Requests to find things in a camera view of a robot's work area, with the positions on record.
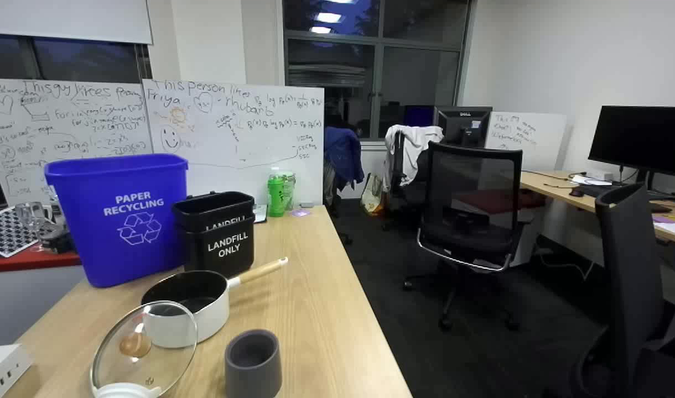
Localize wooden office desk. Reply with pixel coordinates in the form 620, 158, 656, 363
518, 171, 675, 246

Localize blue paper recycling bin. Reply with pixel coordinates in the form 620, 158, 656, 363
44, 154, 188, 288

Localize black landfill bin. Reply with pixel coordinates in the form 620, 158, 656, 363
173, 192, 256, 276

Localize glass lid with wooden knob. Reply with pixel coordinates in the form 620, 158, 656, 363
88, 300, 199, 398

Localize white power box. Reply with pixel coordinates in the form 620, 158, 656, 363
0, 344, 31, 398

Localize black mesh office chair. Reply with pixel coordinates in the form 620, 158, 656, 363
401, 139, 527, 332

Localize green bottle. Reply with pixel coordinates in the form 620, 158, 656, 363
268, 172, 298, 216

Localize grey cup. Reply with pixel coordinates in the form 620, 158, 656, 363
223, 329, 281, 398

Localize black office chair near desk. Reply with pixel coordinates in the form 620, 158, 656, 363
572, 184, 675, 398

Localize left whiteboard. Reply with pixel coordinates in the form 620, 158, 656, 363
0, 80, 152, 203

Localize right whiteboard with smiley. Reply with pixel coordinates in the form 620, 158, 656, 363
142, 80, 325, 205

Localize black computer monitor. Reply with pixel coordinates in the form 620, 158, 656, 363
589, 106, 675, 175

